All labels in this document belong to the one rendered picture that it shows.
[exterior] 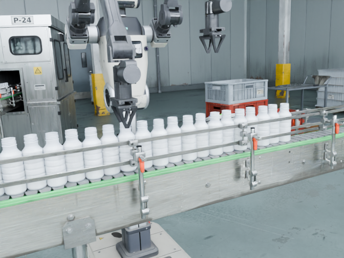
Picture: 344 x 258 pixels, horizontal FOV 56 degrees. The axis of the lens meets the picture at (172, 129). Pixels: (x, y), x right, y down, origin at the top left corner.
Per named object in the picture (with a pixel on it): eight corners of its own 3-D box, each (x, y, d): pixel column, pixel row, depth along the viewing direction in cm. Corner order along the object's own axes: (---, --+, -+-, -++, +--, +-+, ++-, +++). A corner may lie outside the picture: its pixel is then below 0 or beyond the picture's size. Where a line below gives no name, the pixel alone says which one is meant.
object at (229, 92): (229, 105, 337) (229, 83, 332) (203, 101, 370) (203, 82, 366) (268, 99, 370) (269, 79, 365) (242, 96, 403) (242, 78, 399)
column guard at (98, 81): (96, 116, 853) (92, 73, 830) (93, 114, 888) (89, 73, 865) (111, 114, 870) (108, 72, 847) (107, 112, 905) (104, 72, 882)
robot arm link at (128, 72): (131, 44, 108) (106, 44, 104) (145, 42, 98) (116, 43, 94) (134, 80, 110) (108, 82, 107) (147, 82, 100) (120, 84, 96)
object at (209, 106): (229, 125, 342) (229, 104, 338) (205, 120, 376) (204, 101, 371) (269, 118, 375) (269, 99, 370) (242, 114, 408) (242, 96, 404)
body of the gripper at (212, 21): (212, 34, 142) (211, 16, 140) (225, 31, 133) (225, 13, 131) (198, 34, 139) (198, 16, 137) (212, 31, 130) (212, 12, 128)
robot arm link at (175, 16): (169, 17, 174) (160, 17, 172) (176, 4, 165) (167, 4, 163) (174, 31, 172) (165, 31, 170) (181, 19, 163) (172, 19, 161)
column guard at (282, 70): (282, 98, 1054) (283, 63, 1031) (273, 97, 1088) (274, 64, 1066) (291, 97, 1071) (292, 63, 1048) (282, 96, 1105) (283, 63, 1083)
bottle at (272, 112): (261, 142, 142) (262, 104, 138) (271, 140, 145) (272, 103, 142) (272, 145, 137) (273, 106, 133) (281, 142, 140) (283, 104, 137)
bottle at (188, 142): (191, 162, 118) (190, 117, 115) (177, 159, 122) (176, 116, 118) (199, 157, 123) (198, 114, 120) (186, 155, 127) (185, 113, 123)
